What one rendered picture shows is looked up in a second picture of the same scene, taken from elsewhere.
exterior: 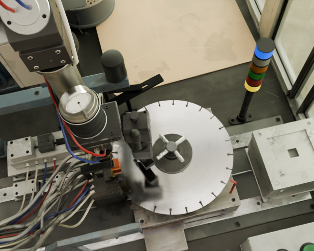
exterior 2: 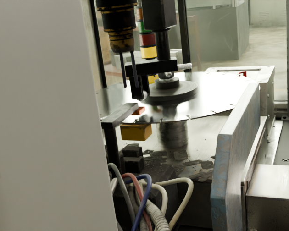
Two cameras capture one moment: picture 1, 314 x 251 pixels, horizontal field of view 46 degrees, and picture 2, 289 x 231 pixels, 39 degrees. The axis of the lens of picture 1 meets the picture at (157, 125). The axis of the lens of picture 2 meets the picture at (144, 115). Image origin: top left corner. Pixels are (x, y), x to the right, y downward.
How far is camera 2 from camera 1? 99 cm
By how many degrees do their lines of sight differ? 62
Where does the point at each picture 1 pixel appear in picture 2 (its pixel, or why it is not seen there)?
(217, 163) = (210, 77)
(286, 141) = not seen: hidden behind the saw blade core
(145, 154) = (171, 6)
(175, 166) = (188, 86)
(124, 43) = not seen: outside the picture
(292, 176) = (259, 76)
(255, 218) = (286, 149)
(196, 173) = (210, 85)
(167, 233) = (268, 177)
